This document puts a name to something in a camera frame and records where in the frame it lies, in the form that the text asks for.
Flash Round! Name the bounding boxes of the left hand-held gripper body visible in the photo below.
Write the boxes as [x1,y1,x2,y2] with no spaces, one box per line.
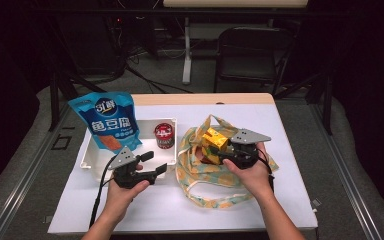
[107,145,158,190]

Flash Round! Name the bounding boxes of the white plastic box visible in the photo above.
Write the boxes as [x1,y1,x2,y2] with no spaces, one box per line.
[79,117,178,181]

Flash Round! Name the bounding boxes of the black floor cable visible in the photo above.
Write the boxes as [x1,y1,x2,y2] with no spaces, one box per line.
[125,64,194,95]

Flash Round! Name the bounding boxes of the blue snack pouch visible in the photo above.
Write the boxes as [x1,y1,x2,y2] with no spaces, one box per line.
[68,91,144,155]

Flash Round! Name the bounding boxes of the black equipment case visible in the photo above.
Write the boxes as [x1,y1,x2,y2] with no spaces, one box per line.
[59,16,123,77]

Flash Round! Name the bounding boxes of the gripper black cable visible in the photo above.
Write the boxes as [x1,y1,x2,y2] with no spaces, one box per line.
[89,163,118,229]
[258,148,276,194]

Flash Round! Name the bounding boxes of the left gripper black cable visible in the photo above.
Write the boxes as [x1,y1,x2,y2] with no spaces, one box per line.
[89,163,118,229]

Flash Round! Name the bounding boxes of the yellow drink carton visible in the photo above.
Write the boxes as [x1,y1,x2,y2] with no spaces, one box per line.
[200,127,230,166]

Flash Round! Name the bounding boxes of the dark curtain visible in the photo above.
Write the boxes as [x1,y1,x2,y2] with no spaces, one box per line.
[0,0,41,203]
[333,0,384,214]

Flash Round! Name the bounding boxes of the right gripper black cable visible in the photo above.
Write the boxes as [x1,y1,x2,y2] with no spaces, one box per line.
[258,148,276,194]

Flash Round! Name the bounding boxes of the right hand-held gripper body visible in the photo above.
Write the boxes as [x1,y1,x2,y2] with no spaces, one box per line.
[224,129,272,170]

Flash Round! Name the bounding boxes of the black folding chair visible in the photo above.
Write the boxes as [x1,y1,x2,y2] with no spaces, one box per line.
[213,26,297,96]

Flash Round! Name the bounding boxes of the aluminium floor rail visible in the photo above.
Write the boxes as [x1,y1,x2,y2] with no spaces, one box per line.
[0,99,78,240]
[308,103,384,240]

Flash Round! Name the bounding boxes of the white table cover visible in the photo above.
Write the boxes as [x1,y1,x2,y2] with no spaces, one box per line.
[47,103,318,234]

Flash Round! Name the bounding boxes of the person's right hand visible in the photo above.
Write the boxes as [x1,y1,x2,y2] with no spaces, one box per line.
[222,141,276,201]

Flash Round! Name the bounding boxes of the lemon print fabric bag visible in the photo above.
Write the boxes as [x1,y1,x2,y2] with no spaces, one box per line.
[175,114,280,210]

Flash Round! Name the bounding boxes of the black metal stand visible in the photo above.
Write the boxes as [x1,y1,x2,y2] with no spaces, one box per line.
[274,71,334,136]
[48,68,109,133]

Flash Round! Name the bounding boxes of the white background table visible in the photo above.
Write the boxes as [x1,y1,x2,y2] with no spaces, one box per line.
[162,0,310,85]

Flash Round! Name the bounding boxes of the person's left hand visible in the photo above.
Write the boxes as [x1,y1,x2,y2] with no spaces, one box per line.
[105,179,151,218]

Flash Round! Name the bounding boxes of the red can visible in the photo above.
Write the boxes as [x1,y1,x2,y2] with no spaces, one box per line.
[153,122,176,150]

